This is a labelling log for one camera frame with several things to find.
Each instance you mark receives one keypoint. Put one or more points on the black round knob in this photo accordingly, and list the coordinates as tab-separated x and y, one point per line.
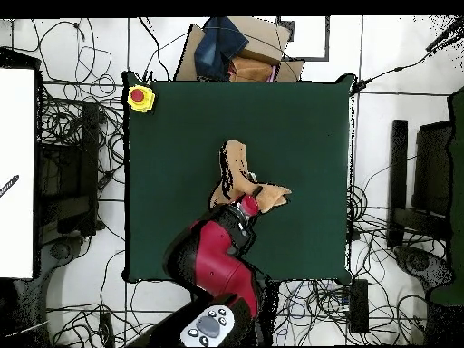
60	251
417	262

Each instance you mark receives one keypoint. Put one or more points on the dark green fabric panel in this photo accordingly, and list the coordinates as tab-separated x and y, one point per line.
458	181

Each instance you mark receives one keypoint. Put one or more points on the brown cardboard box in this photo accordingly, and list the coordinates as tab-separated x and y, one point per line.
261	40

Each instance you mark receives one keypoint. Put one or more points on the black flat bar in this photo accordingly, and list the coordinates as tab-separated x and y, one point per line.
398	156

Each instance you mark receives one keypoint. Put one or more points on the black power box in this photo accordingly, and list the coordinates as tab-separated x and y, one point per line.
359	308

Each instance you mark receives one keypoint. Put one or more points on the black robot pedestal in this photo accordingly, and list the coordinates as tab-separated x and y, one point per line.
268	311

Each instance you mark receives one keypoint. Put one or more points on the black panel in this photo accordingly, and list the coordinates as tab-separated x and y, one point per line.
433	166

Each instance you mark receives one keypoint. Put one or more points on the black power strip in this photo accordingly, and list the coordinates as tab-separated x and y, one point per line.
106	328

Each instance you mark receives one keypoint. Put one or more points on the striped black rod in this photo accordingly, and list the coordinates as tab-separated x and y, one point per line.
10	184

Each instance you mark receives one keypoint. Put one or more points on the pink cloth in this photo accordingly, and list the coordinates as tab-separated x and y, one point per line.
274	72

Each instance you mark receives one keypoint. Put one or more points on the blue jeans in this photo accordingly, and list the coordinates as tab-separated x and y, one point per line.
217	47

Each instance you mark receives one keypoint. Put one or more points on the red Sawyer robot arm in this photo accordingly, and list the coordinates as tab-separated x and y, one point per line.
214	253

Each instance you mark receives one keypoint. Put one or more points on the tan terry towel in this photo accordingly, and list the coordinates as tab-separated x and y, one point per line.
239	170

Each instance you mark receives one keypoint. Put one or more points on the dark grey stand base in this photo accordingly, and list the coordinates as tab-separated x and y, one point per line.
50	268
427	268

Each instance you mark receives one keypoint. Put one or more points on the white panel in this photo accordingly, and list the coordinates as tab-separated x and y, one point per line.
16	145

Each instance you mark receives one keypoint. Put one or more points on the dark green table cloth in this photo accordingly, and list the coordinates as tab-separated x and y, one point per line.
181	145

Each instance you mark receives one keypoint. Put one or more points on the black equipment rack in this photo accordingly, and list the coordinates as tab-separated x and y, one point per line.
69	174

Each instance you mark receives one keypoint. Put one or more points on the brown folded cloth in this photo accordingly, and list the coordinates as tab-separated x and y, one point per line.
250	70

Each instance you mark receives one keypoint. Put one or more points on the yellow emergency stop button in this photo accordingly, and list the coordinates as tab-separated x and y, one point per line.
145	105

